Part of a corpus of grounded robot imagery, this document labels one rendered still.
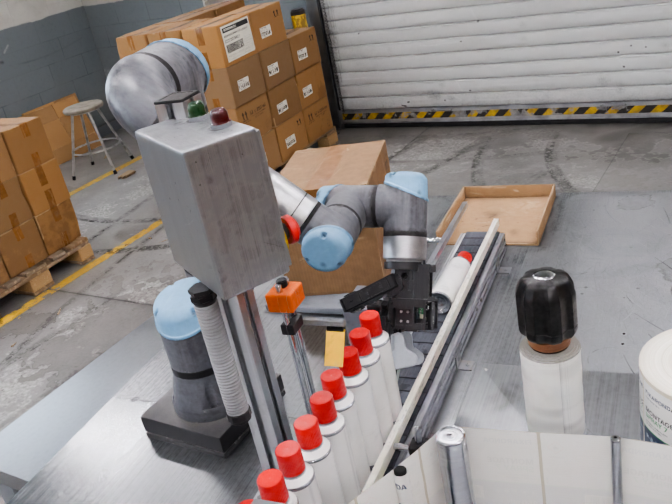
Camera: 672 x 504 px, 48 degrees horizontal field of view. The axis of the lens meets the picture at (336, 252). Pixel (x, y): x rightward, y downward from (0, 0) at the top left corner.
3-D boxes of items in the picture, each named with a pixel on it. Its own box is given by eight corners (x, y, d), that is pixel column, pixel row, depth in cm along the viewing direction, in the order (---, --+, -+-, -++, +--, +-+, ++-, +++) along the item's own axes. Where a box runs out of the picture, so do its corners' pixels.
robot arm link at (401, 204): (385, 176, 135) (432, 176, 133) (383, 237, 135) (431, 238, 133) (375, 170, 128) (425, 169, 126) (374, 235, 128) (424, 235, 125)
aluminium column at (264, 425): (293, 498, 123) (181, 99, 95) (269, 494, 125) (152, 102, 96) (304, 479, 126) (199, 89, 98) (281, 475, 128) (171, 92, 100)
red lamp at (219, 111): (216, 131, 87) (211, 112, 86) (207, 128, 89) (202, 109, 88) (236, 124, 88) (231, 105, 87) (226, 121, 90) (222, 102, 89)
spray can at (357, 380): (378, 471, 117) (355, 363, 109) (348, 466, 120) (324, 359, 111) (390, 449, 122) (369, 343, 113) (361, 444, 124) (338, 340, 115)
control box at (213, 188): (224, 302, 90) (181, 152, 82) (174, 262, 103) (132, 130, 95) (297, 270, 94) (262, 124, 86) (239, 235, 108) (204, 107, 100)
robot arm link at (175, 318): (157, 373, 137) (135, 310, 131) (188, 332, 148) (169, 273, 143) (217, 374, 133) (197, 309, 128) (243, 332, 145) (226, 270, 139)
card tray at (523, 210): (538, 245, 186) (537, 231, 184) (437, 245, 197) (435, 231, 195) (555, 196, 210) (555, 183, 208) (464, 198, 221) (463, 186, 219)
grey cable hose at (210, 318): (245, 428, 102) (205, 294, 93) (223, 425, 103) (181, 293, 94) (257, 412, 104) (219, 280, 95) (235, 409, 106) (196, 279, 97)
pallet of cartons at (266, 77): (256, 208, 483) (210, 27, 435) (157, 205, 525) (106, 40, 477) (342, 143, 574) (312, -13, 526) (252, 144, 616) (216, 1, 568)
